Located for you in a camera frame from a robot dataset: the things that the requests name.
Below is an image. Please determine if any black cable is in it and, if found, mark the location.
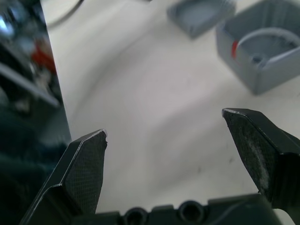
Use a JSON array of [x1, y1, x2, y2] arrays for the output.
[[48, 0, 85, 26]]

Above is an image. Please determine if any grey plastic box lid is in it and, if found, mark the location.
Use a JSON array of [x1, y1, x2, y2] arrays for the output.
[[166, 0, 236, 39]]

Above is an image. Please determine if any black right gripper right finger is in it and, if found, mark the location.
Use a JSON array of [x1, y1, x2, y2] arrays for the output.
[[221, 107, 300, 221]]

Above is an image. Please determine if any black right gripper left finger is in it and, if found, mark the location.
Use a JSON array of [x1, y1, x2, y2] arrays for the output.
[[19, 128, 109, 225]]

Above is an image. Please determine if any grey shelf with clutter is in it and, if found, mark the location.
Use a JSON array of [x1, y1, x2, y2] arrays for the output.
[[0, 0, 71, 150]]

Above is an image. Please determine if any grey plastic box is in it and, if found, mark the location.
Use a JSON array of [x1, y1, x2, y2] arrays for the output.
[[216, 0, 300, 96]]

